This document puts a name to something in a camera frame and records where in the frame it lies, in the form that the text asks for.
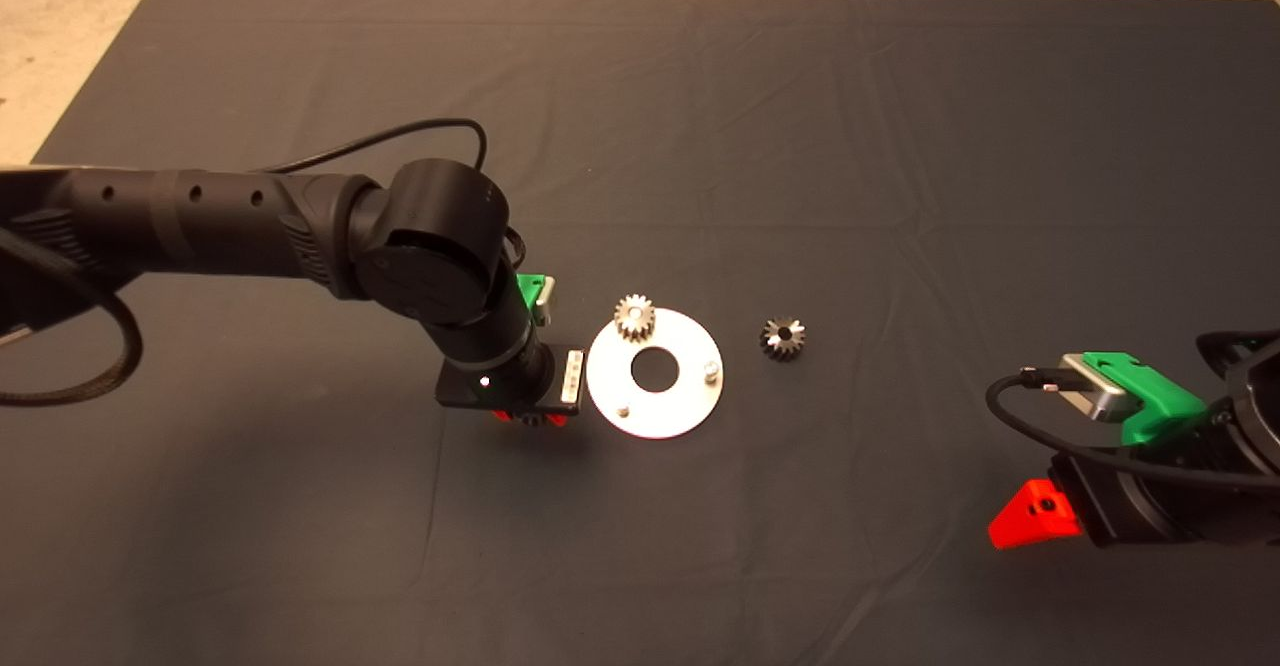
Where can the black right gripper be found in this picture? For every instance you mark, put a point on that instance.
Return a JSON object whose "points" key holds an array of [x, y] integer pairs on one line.
{"points": [[1100, 506]]}

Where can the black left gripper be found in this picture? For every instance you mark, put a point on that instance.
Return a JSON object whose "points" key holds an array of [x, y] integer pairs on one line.
{"points": [[520, 394]]}

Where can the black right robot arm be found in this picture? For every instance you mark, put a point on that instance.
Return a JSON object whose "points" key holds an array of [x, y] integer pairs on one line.
{"points": [[1250, 426]]}

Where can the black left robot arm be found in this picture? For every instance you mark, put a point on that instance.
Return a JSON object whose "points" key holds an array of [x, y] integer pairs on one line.
{"points": [[430, 236]]}

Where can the round metal carrier plate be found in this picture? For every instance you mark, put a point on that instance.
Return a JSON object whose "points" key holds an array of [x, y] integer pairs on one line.
{"points": [[680, 406]]}

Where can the dark grey table cloth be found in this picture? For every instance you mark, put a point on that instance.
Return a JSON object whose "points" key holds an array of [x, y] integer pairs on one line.
{"points": [[800, 146]]}

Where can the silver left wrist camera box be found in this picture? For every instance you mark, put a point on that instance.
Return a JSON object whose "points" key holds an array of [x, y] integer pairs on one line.
{"points": [[545, 301]]}

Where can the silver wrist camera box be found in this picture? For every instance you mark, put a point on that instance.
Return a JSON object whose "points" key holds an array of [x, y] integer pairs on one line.
{"points": [[545, 301], [1095, 386]]}

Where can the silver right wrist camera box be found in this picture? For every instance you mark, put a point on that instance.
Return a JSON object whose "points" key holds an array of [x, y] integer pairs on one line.
{"points": [[1095, 386]]}

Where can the green right camera mount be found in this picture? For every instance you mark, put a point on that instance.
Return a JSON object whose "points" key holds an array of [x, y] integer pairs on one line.
{"points": [[1160, 401]]}

